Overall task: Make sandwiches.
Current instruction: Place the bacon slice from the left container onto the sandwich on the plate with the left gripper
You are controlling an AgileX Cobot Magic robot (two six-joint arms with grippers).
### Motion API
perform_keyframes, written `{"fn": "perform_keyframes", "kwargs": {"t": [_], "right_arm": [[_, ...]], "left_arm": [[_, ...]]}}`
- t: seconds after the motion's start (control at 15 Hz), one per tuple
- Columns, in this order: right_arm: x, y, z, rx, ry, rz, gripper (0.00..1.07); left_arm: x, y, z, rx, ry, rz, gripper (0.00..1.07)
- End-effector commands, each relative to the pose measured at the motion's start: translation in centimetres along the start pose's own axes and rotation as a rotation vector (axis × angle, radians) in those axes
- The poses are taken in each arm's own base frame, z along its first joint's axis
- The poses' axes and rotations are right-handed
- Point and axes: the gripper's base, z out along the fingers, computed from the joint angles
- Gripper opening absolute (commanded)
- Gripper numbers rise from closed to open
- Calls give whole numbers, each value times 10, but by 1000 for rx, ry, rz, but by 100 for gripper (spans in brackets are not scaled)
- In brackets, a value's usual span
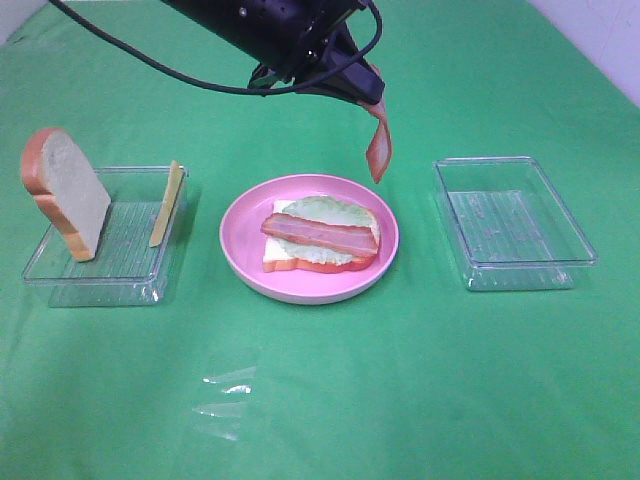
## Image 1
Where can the bacon strip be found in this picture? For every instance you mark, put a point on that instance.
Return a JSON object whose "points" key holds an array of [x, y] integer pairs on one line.
{"points": [[380, 149], [348, 239]]}

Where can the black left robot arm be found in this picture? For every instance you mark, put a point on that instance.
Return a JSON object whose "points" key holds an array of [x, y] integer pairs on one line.
{"points": [[206, 14]]}

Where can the clear food container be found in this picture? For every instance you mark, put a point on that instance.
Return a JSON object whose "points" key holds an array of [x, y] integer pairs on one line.
{"points": [[508, 226], [126, 271]]}

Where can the clear plastic film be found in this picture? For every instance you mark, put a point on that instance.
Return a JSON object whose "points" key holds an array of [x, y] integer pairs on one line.
{"points": [[223, 393]]}

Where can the clear left food container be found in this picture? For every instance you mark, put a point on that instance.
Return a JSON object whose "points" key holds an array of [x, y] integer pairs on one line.
{"points": [[126, 271]]}

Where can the green table cloth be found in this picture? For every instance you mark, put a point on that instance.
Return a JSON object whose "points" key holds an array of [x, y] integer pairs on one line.
{"points": [[417, 378]]}

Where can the bread slice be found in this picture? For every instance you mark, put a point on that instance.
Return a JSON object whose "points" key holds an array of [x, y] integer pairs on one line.
{"points": [[65, 187], [321, 234]]}

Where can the green lettuce leaf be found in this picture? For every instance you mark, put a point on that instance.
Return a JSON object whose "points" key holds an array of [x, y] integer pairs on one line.
{"points": [[280, 254]]}

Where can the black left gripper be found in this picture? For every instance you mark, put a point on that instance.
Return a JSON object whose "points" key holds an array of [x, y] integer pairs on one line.
{"points": [[281, 34]]}

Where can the clear right food container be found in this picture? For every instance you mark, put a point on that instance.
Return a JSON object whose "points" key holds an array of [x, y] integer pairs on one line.
{"points": [[508, 226]]}

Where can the yellow cheese slice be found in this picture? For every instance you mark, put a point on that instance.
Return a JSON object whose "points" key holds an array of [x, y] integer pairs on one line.
{"points": [[174, 181]]}

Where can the pink round plate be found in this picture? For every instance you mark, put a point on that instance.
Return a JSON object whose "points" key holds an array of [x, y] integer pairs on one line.
{"points": [[243, 243]]}

